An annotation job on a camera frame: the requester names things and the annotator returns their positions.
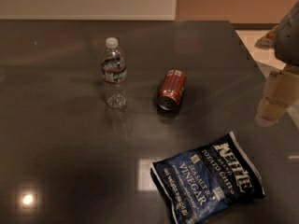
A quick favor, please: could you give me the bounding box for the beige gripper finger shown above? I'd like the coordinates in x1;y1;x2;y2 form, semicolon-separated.
263;64;299;107
255;98;287;127

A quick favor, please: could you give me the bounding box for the red coke can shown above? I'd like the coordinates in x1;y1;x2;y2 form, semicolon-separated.
157;69;186;111

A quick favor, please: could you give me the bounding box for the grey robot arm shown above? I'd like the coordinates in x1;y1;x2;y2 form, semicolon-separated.
255;2;299;127

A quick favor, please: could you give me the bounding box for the blue kettle chips bag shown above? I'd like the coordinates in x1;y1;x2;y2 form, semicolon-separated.
151;133;264;224

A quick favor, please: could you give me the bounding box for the clear plastic water bottle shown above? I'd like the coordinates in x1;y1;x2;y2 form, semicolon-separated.
101;37;127;108

